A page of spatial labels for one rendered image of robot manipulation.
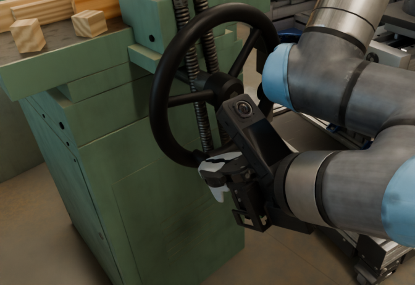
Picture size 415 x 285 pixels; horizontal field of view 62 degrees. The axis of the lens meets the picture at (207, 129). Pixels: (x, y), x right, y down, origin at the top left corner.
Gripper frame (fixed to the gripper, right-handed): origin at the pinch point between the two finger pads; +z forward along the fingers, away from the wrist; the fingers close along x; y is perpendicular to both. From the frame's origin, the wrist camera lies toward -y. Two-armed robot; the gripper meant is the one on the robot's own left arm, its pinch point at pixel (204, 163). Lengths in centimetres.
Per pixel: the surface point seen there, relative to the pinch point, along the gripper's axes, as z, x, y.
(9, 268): 103, -38, 27
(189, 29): -5.0, 3.5, -19.1
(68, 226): 106, -14, 25
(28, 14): 24.9, -9.0, -35.0
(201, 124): 11.5, 8.6, -3.6
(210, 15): -5.7, 7.2, -20.0
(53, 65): 13.9, -11.3, -23.0
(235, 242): 54, 27, 46
